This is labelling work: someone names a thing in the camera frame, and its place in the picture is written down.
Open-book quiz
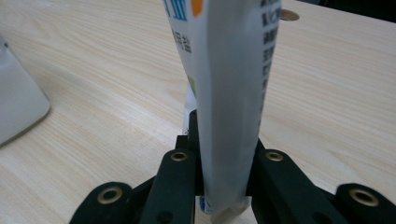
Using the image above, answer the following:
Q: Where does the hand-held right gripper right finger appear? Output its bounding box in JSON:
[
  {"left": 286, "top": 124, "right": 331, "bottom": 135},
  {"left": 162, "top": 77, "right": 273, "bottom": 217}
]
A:
[{"left": 246, "top": 138, "right": 352, "bottom": 224}]

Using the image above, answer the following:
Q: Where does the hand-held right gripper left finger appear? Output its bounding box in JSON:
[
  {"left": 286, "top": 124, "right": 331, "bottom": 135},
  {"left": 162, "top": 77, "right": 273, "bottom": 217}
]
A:
[{"left": 139, "top": 109, "right": 205, "bottom": 224}]

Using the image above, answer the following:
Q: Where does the white and blue bag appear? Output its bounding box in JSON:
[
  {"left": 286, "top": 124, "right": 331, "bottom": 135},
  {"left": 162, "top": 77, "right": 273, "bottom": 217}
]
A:
[{"left": 162, "top": 0, "right": 283, "bottom": 224}]

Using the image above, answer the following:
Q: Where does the clear jar with grey lid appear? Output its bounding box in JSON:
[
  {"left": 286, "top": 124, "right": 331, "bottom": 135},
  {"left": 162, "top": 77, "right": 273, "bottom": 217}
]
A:
[{"left": 0, "top": 33, "right": 51, "bottom": 147}]

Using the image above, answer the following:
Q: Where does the black table grommet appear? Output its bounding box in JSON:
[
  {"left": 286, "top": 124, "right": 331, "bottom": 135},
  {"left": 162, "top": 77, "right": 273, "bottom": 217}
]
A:
[{"left": 279, "top": 8, "right": 301, "bottom": 22}]

